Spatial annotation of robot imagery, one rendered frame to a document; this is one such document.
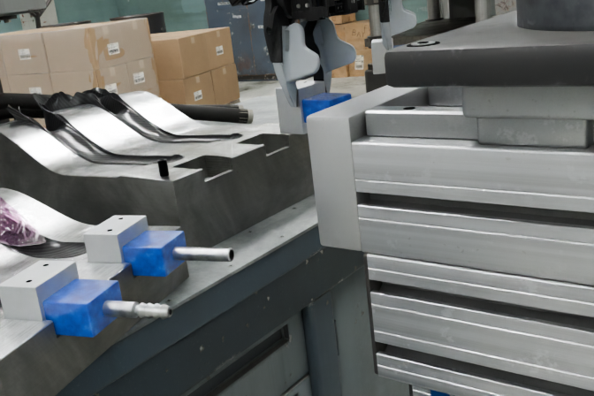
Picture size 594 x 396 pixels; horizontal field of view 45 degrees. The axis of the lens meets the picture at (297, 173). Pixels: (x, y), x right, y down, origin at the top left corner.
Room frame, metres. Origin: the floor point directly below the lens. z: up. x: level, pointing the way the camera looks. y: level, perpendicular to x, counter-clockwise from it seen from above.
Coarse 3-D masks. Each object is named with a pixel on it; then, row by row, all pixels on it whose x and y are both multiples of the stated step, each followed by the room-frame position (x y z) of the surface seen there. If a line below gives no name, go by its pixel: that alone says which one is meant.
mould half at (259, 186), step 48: (144, 96) 1.11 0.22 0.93; (0, 144) 0.92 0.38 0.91; (48, 144) 0.92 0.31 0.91; (144, 144) 0.96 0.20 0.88; (192, 144) 0.91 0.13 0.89; (240, 144) 0.86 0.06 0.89; (48, 192) 0.87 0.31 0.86; (96, 192) 0.81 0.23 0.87; (144, 192) 0.76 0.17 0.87; (192, 192) 0.75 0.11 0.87; (240, 192) 0.81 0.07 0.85; (288, 192) 0.87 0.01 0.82; (192, 240) 0.74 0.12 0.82
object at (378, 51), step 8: (376, 40) 1.26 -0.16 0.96; (392, 40) 1.26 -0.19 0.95; (376, 48) 1.23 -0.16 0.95; (384, 48) 1.22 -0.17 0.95; (392, 48) 1.22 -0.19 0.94; (376, 56) 1.23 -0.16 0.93; (384, 56) 1.22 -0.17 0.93; (376, 64) 1.23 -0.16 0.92; (384, 64) 1.23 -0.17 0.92; (376, 72) 1.23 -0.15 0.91; (384, 72) 1.23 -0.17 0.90
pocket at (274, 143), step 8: (256, 136) 0.91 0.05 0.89; (264, 136) 0.91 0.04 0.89; (272, 136) 0.90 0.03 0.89; (280, 136) 0.90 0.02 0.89; (288, 136) 0.88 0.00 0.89; (256, 144) 0.90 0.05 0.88; (264, 144) 0.91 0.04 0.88; (272, 144) 0.91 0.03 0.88; (280, 144) 0.90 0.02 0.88; (288, 144) 0.89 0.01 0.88; (272, 152) 0.86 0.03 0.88
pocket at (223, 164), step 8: (192, 160) 0.81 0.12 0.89; (200, 160) 0.82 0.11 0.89; (208, 160) 0.83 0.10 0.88; (216, 160) 0.82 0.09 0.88; (224, 160) 0.81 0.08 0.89; (192, 168) 0.81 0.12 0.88; (200, 168) 0.82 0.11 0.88; (208, 168) 0.83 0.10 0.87; (216, 168) 0.82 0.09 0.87; (224, 168) 0.81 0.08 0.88; (232, 168) 0.80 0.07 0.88; (208, 176) 0.83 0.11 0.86; (216, 176) 0.78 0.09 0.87
